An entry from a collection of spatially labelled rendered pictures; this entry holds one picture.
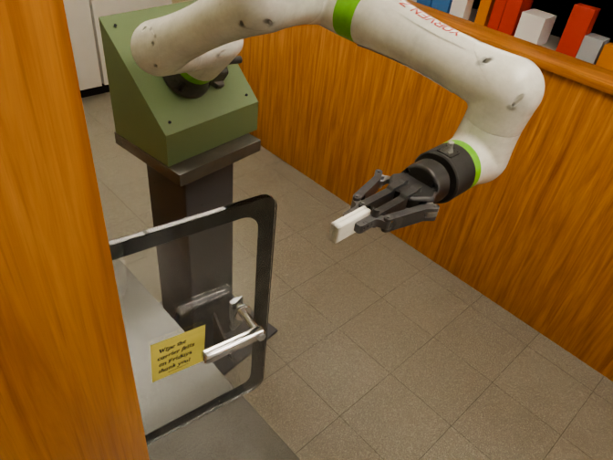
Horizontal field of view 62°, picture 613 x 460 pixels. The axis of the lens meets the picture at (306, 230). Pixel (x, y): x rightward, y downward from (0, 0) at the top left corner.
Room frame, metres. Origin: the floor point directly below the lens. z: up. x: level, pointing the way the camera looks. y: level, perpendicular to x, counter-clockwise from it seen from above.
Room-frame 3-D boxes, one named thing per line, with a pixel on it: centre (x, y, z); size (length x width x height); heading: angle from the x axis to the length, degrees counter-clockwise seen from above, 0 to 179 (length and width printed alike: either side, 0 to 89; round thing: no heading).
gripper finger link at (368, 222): (0.59, -0.10, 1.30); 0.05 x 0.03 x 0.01; 138
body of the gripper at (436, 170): (0.70, -0.17, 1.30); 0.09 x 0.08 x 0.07; 138
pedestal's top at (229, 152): (1.40, 0.40, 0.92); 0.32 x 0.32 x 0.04; 54
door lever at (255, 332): (0.44, 0.08, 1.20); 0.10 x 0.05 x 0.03; 130
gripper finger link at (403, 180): (0.66, -0.11, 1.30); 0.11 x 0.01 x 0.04; 136
